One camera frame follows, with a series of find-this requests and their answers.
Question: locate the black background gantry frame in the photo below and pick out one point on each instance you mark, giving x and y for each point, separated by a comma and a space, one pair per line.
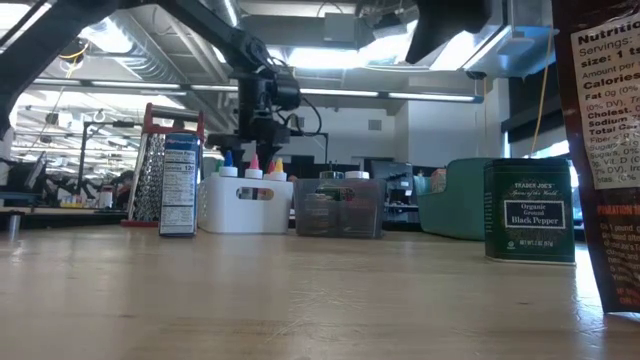
326, 147

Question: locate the silver ventilation duct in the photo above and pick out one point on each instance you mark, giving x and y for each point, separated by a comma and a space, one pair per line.
480, 50

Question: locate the green food colouring bottle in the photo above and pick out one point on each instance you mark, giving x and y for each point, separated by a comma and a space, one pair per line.
218, 166

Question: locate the blue Frosted Flakes cereal box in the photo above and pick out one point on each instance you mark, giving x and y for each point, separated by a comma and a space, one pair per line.
179, 200

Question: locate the round spiral air duct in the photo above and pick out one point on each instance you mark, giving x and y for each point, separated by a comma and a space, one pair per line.
125, 50

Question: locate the orange cereal box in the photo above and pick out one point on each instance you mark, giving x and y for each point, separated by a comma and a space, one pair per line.
438, 180

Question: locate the red food colouring bottle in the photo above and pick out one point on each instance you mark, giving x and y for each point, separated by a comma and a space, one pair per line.
270, 167

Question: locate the white plastic bin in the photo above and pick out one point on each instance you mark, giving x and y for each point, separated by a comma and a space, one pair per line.
225, 215

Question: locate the blue food colouring bottle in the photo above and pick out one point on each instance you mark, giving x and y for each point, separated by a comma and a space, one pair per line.
228, 171

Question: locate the fluorescent ceiling light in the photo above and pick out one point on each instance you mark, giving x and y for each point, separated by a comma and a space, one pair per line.
425, 96

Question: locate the yellow food colouring bottle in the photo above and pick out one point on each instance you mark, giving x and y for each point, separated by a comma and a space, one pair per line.
279, 174

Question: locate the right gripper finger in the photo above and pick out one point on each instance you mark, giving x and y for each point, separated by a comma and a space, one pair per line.
435, 25

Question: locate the black background rack frame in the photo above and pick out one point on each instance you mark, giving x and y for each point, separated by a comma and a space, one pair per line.
82, 160

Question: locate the person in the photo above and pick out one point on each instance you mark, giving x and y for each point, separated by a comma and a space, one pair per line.
124, 190

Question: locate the brown spice packet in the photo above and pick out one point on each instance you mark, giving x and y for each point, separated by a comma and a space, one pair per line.
615, 225

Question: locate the dark green black pepper tin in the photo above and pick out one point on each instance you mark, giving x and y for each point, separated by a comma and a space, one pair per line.
530, 240

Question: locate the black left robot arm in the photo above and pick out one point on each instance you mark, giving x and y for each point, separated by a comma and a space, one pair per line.
30, 55

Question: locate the green plastic bin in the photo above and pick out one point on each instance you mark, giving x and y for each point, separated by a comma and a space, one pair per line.
450, 215

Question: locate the grey-brown plastic bin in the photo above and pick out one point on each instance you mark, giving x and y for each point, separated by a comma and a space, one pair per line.
320, 220

